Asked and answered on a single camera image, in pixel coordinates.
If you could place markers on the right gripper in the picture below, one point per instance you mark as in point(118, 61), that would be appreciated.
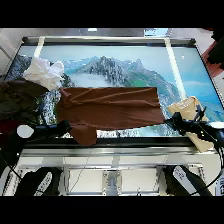
point(176, 123)

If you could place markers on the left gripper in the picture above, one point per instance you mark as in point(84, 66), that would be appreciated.
point(63, 128)

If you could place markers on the brown T-shirt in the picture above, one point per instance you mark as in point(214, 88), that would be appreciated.
point(110, 108)

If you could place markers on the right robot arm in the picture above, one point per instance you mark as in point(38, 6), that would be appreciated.
point(203, 128)

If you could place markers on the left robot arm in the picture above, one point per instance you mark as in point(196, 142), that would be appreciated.
point(36, 130)

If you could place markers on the beige garment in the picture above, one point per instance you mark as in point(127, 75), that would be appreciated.
point(185, 106)

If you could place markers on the dark brown garment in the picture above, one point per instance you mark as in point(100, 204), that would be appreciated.
point(18, 98)

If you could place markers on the red garment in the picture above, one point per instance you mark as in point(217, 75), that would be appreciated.
point(7, 126)

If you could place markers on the white garment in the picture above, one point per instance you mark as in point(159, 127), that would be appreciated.
point(45, 73)

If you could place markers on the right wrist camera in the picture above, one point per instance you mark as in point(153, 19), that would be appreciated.
point(200, 112)

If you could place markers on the silver frame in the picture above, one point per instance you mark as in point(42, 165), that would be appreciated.
point(111, 181)

